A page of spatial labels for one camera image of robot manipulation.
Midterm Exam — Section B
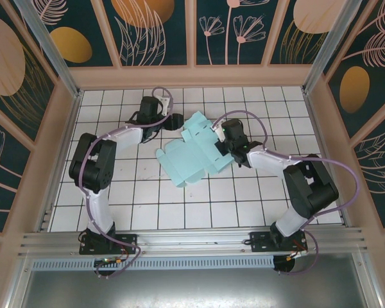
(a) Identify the teal paper box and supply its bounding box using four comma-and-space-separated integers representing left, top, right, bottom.
156, 111, 237, 189

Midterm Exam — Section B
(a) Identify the grey metal sheet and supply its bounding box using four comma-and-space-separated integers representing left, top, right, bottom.
6, 253, 382, 308

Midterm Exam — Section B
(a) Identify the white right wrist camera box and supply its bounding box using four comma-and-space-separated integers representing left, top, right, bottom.
211, 123, 228, 142

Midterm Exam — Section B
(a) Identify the aluminium side rail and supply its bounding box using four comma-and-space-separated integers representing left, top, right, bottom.
303, 91, 352, 229
37, 91, 83, 232

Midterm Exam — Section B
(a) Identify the aluminium mounting rail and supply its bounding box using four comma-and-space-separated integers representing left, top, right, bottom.
17, 227, 370, 257

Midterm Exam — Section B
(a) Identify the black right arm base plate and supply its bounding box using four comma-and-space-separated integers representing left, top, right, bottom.
249, 231, 309, 254

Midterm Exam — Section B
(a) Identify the aluminium corner post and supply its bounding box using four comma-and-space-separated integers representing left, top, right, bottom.
302, 0, 365, 94
13, 0, 84, 99

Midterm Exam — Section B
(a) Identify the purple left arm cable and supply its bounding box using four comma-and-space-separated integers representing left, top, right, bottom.
78, 86, 144, 280

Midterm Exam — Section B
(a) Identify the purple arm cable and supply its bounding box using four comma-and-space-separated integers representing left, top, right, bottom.
78, 86, 144, 280
211, 110, 360, 277

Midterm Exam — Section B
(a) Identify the grey slotted cable duct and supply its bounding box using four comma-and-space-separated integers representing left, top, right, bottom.
31, 255, 275, 271

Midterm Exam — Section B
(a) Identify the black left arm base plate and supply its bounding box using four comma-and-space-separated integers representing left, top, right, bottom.
79, 233, 139, 257

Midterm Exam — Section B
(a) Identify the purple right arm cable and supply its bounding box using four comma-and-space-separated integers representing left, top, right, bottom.
211, 110, 360, 277

